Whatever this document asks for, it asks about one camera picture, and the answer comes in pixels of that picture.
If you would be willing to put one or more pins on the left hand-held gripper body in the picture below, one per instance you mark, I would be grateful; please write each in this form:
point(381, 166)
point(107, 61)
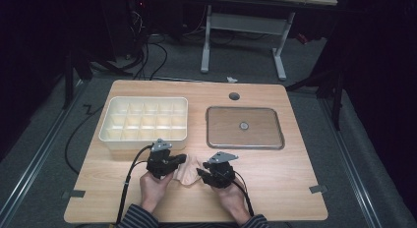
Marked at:
point(159, 162)

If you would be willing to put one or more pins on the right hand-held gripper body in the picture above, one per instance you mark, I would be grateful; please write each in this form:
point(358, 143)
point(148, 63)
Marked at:
point(223, 174)

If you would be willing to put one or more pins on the pink cloth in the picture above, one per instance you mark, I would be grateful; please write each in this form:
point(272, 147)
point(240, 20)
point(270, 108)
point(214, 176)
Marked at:
point(190, 172)

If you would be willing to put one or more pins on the white compartment organizer box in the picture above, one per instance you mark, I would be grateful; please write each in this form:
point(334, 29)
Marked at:
point(144, 123)

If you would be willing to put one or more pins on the person's right hand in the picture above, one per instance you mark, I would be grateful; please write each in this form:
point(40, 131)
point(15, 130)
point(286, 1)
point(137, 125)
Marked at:
point(232, 198)

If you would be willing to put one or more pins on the person's left hand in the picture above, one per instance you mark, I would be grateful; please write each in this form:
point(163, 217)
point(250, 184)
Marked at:
point(154, 188)

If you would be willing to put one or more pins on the small round disc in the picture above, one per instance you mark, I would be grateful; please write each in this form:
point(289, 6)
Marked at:
point(244, 125)

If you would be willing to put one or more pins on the white paper scrap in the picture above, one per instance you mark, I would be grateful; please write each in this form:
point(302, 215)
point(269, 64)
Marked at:
point(232, 79)

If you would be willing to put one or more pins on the grey tape strip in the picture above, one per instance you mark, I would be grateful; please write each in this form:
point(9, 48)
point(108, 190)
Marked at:
point(318, 189)
point(74, 194)

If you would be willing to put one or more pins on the black stand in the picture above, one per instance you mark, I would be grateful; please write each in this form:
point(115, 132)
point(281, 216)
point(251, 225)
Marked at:
point(73, 74)
point(327, 87)

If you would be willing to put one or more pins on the background desk with white legs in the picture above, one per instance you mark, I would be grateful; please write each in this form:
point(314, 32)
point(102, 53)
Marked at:
point(246, 23)

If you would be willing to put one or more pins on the red object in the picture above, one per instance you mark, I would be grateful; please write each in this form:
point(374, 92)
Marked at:
point(302, 38)

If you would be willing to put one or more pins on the metal floor rail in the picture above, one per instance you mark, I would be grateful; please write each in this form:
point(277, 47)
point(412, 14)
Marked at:
point(36, 162)
point(350, 169)

